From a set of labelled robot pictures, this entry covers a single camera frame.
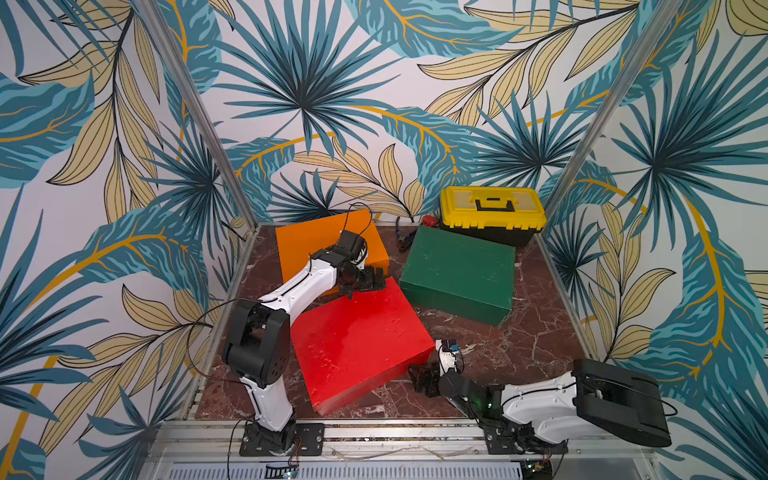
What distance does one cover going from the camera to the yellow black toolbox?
1.03 m

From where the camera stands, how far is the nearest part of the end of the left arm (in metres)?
0.67

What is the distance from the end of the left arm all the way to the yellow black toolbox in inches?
15.0
